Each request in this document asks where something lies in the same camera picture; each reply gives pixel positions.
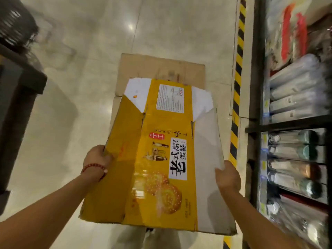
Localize black wooden display stand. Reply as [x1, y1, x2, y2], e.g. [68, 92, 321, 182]
[0, 43, 48, 215]

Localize pile of clear bagged goods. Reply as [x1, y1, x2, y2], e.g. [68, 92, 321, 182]
[268, 54, 330, 123]

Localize red bead bracelet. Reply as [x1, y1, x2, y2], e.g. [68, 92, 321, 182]
[81, 163, 108, 182]

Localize dark plastic shopping basket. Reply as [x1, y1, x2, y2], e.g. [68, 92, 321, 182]
[0, 0, 39, 49]

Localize black metal store shelving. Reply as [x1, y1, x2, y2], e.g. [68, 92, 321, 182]
[243, 0, 332, 249]

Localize person's left hand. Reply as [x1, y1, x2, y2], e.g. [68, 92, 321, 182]
[82, 144, 114, 183]

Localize person's right forearm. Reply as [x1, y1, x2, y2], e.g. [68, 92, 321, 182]
[220, 189, 309, 249]

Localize person's right hand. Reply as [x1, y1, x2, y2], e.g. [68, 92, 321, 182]
[214, 160, 242, 195]

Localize person's left forearm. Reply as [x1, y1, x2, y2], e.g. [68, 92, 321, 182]
[0, 171, 104, 249]

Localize brown cardboard box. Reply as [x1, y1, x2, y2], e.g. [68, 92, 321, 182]
[109, 53, 233, 164]
[79, 77, 238, 236]

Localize red white bagged item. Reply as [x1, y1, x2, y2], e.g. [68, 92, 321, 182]
[266, 0, 312, 70]

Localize person's light grey trousers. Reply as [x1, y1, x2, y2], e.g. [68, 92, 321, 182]
[109, 225, 200, 249]

